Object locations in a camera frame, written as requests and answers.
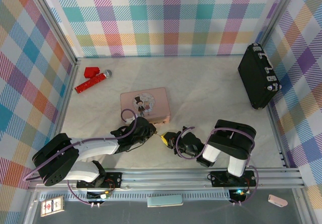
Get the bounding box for pink tin box with cartoon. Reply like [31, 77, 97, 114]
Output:
[120, 87, 172, 125]

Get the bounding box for light blue flat case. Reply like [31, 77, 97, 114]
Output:
[147, 194, 184, 208]

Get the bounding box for red glitter toy microphone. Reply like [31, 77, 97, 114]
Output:
[74, 69, 113, 95]

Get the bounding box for small circuit board with LED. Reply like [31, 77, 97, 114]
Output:
[229, 188, 249, 201]
[87, 190, 113, 200]

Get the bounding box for red heart-shaped box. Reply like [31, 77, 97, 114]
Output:
[84, 66, 101, 80]

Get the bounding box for black briefcase with metal clasps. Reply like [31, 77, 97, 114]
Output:
[237, 42, 283, 110]

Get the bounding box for small pink case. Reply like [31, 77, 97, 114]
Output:
[267, 194, 288, 207]

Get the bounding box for playing card deck box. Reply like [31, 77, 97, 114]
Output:
[40, 195, 65, 213]

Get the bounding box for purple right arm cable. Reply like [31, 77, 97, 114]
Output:
[176, 126, 253, 170]

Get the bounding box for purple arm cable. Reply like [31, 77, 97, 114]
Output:
[176, 126, 253, 170]
[22, 108, 138, 182]

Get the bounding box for aluminium mounting rail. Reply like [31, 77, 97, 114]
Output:
[27, 167, 306, 193]

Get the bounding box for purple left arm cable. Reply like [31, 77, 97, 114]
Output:
[22, 108, 138, 182]

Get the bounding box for grey slotted cable duct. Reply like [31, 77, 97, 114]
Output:
[37, 190, 232, 201]

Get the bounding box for short purple base cable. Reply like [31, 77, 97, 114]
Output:
[230, 166, 260, 206]
[68, 180, 102, 208]

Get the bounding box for aluminium frame post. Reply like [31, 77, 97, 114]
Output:
[25, 0, 82, 66]
[258, 0, 299, 49]

